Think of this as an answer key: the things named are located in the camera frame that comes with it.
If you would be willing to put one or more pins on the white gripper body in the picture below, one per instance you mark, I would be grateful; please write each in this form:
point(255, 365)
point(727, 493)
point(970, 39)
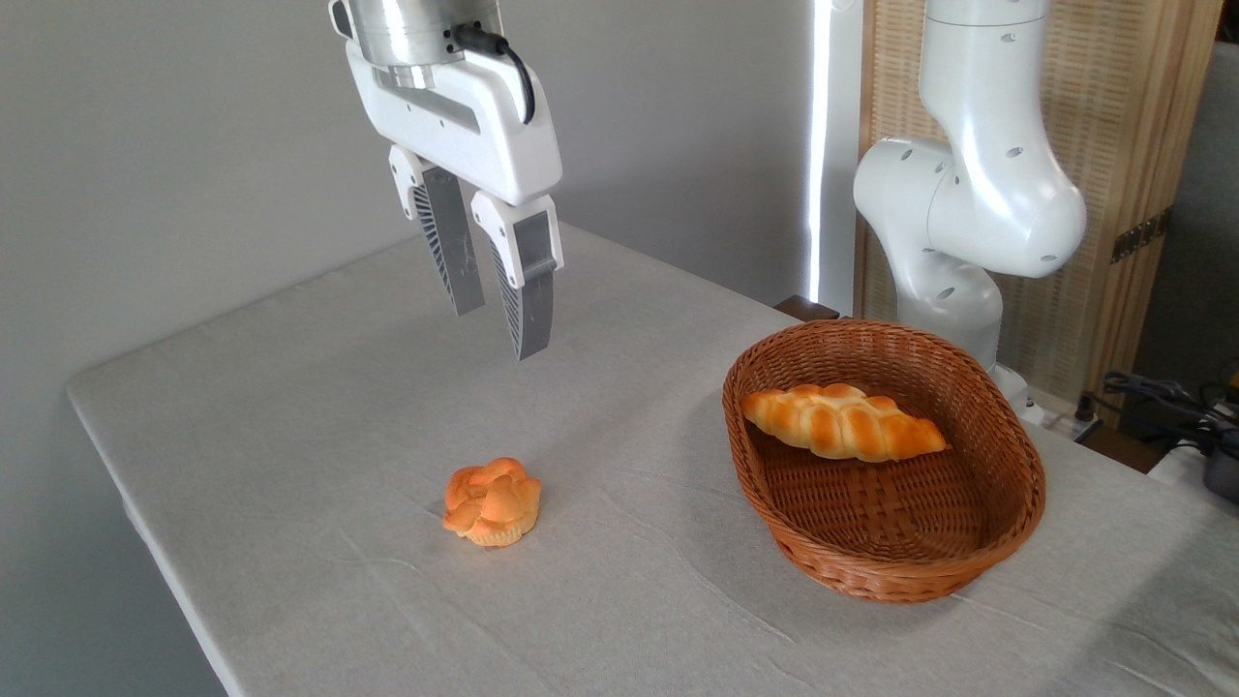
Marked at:
point(484, 126)

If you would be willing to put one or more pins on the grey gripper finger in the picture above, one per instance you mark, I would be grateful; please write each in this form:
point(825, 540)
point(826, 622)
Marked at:
point(530, 290)
point(447, 232)

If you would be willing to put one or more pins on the round knotted bread roll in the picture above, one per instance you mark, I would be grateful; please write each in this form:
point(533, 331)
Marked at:
point(492, 503)

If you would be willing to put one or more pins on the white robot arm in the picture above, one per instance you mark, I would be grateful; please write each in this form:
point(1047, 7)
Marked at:
point(987, 184)

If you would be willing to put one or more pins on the long braided bread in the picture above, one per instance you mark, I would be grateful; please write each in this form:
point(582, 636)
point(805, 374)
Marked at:
point(842, 422)

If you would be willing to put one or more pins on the brown wicker basket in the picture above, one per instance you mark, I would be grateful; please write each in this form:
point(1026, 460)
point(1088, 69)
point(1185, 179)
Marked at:
point(871, 552)

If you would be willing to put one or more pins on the grey tablecloth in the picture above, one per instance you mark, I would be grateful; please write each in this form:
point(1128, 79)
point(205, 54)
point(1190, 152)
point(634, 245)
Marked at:
point(387, 465)

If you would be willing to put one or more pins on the dark brown wooden furniture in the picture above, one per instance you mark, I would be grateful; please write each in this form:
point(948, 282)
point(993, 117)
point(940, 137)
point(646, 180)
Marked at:
point(805, 309)

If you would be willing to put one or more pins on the white power strip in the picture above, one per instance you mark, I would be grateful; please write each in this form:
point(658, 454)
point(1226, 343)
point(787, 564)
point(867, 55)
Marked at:
point(1065, 422)

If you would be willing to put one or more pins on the dark metal hinge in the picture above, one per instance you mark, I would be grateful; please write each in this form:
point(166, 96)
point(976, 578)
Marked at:
point(1140, 235)

